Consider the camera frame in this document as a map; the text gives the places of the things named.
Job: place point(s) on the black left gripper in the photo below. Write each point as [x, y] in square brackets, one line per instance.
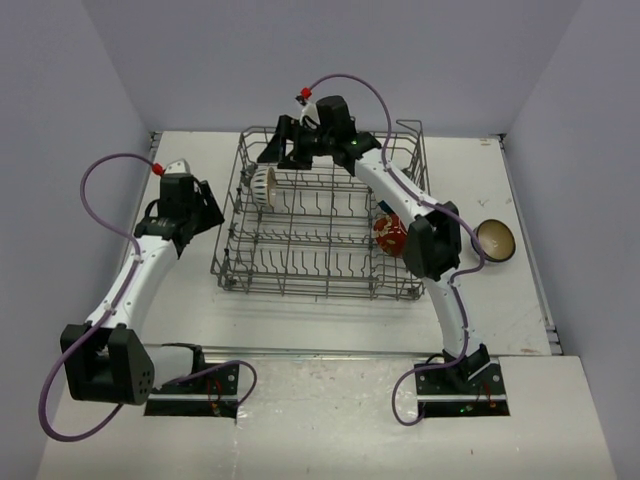
[211, 212]

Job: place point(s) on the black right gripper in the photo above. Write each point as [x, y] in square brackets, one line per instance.
[275, 153]

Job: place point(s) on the white bowl teal stripes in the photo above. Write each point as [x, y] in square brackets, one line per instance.
[263, 187]

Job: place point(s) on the red floral bowl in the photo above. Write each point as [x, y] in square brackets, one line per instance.
[390, 234]

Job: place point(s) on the black gold patterned bowl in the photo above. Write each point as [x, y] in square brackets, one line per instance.
[496, 240]

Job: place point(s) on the red diamond pattern bowl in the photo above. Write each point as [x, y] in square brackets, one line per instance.
[475, 245]

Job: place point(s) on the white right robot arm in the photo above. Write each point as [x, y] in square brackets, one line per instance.
[431, 254]

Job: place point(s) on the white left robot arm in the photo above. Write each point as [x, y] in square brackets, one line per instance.
[105, 360]

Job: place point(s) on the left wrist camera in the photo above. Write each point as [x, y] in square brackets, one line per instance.
[177, 167]

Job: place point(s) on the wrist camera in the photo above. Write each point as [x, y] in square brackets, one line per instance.
[177, 167]
[309, 114]

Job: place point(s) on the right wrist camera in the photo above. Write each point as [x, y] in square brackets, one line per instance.
[309, 114]

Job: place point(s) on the grey wire dish rack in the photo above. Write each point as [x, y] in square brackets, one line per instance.
[316, 240]

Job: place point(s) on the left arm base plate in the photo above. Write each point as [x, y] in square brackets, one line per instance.
[212, 396]

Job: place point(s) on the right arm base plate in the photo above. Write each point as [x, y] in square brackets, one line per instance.
[484, 395]

